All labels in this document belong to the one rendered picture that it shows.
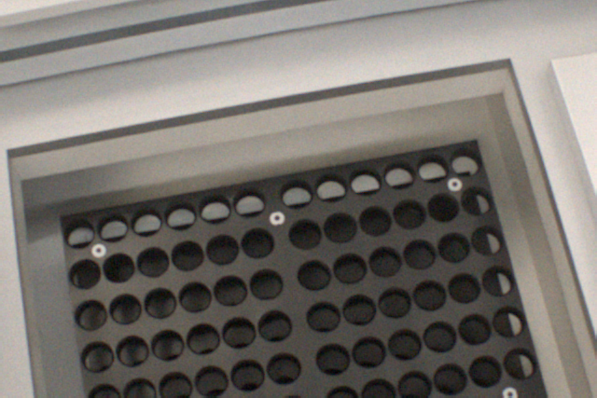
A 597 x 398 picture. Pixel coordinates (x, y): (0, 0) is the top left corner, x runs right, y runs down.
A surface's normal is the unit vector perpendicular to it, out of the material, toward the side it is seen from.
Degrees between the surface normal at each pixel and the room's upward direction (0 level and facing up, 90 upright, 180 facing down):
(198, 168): 0
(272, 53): 0
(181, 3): 90
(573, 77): 0
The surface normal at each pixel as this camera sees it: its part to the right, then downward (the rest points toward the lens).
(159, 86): -0.02, -0.45
